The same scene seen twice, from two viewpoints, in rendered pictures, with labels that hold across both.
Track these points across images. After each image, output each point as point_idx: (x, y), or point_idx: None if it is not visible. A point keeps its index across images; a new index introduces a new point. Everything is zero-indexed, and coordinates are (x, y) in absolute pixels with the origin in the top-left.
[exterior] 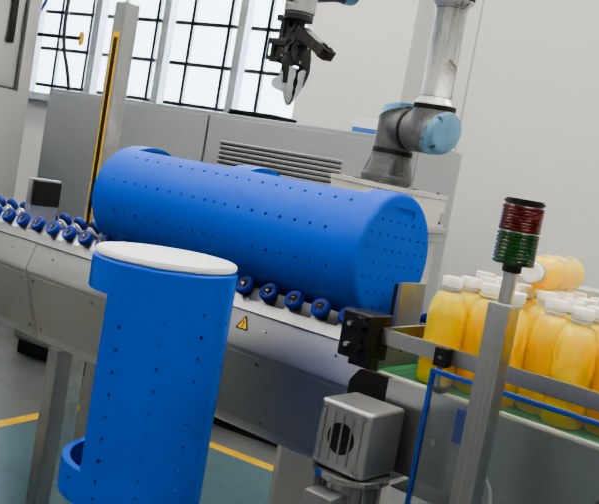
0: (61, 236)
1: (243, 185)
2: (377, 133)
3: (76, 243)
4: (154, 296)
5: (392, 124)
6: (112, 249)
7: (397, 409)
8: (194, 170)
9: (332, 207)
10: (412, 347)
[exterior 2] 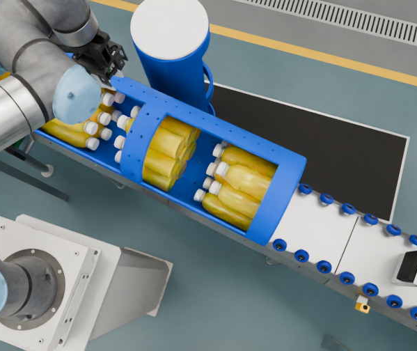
0: (360, 249)
1: (147, 90)
2: (17, 274)
3: (329, 223)
4: None
5: None
6: (191, 2)
7: None
8: (200, 116)
9: (72, 54)
10: None
